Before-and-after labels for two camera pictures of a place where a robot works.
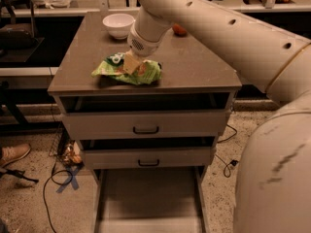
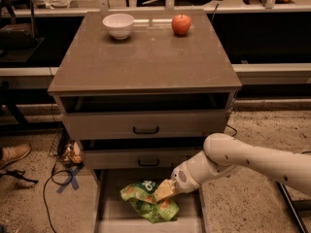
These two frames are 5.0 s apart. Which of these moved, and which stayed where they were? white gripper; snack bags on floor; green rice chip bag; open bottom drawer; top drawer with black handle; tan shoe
Moved: green rice chip bag; white gripper
Stayed: snack bags on floor; tan shoe; top drawer with black handle; open bottom drawer
